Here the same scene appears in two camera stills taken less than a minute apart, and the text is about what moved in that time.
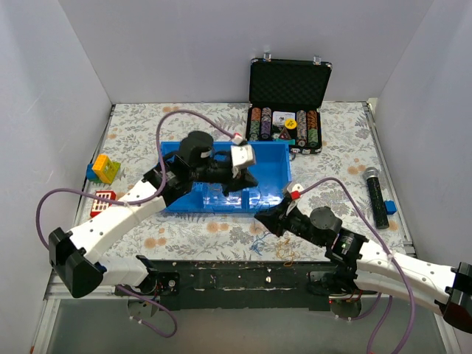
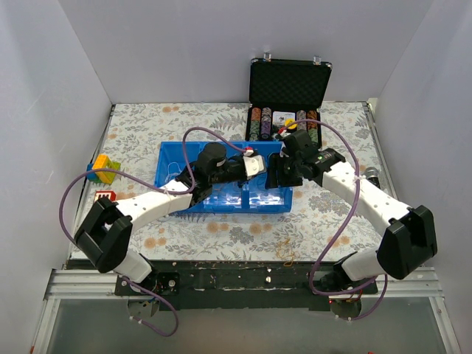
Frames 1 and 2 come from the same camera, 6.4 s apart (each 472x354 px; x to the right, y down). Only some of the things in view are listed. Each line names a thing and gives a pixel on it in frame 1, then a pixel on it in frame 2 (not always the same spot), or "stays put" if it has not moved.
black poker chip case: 284,101 stays put
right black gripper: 279,219 → 282,171
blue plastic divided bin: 272,172 stays put
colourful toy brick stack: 102,170 stays put
